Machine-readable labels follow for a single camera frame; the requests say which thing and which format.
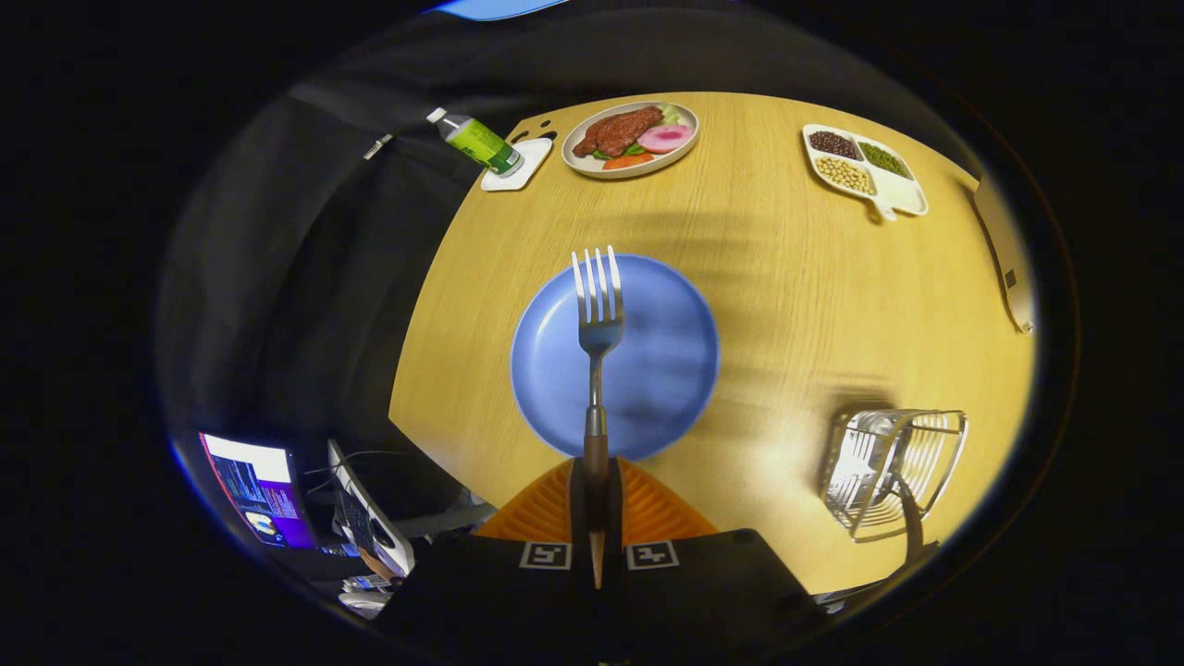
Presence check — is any pile of yellow soybeans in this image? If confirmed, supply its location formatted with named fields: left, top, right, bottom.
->
left=815, top=155, right=876, bottom=195

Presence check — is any metal drainer basket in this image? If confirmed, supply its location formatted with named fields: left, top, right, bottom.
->
left=818, top=408, right=968, bottom=543

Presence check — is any white square coaster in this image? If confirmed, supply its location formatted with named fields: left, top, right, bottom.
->
left=480, top=137, right=554, bottom=192

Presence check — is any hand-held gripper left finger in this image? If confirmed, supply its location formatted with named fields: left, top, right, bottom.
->
left=370, top=458, right=598, bottom=639

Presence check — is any pile of green beans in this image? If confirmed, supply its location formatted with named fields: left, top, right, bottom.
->
left=860, top=142, right=910, bottom=179

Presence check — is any white toaster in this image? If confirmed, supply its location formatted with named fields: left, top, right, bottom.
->
left=973, top=176, right=1037, bottom=334

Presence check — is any computer monitor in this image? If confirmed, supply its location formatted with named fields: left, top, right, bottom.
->
left=199, top=432, right=318, bottom=549

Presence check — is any white divided tray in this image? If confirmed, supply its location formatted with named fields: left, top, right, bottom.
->
left=801, top=124, right=929, bottom=223

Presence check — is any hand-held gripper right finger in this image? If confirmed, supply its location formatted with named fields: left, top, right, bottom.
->
left=601, top=458, right=824, bottom=639

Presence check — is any pile of dark red beans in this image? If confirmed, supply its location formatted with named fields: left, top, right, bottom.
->
left=808, top=130, right=861, bottom=160

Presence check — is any metal spoon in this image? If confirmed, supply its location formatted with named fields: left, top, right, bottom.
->
left=886, top=470, right=926, bottom=565

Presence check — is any wooden handled metal fork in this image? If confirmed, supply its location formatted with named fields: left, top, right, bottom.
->
left=571, top=245, right=626, bottom=590

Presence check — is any pink ham slice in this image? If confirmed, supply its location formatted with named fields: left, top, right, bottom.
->
left=636, top=124, right=695, bottom=154

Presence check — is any brown steak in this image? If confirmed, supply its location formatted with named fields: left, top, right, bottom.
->
left=572, top=105, right=665, bottom=158

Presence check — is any blue round plate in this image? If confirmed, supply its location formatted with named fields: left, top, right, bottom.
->
left=510, top=253, right=721, bottom=462

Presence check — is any round beige food plate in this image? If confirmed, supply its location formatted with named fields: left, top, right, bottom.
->
left=561, top=101, right=700, bottom=179

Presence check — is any green label plastic bottle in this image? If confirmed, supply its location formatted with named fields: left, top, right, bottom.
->
left=426, top=107, right=524, bottom=177

